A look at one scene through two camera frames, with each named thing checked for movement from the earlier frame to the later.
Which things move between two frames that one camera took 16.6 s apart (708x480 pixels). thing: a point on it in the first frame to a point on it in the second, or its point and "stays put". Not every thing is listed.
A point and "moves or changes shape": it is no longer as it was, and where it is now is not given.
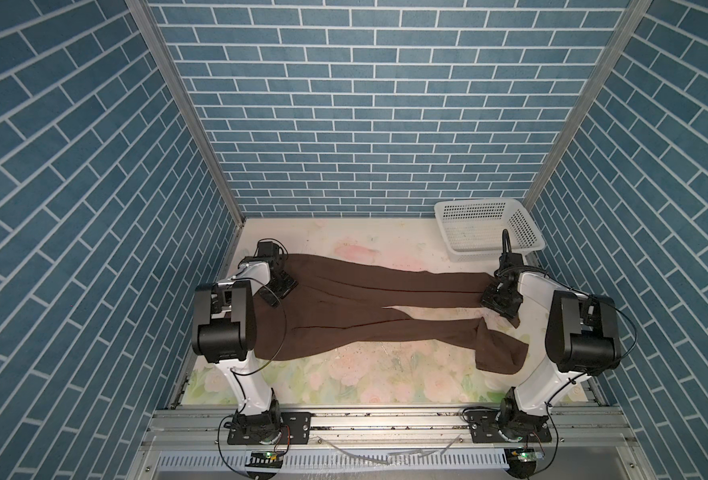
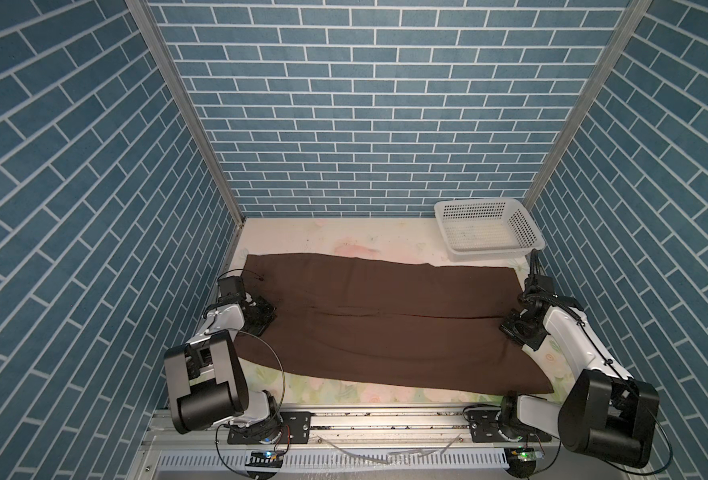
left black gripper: (288, 282) to (268, 312)
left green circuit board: (266, 459) stays put
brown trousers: (349, 302) moves or changes shape
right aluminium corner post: (636, 12) stays put
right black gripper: (488, 296) to (532, 342)
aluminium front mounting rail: (390, 430) stays put
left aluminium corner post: (148, 21) stays put
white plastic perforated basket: (474, 228) stays put
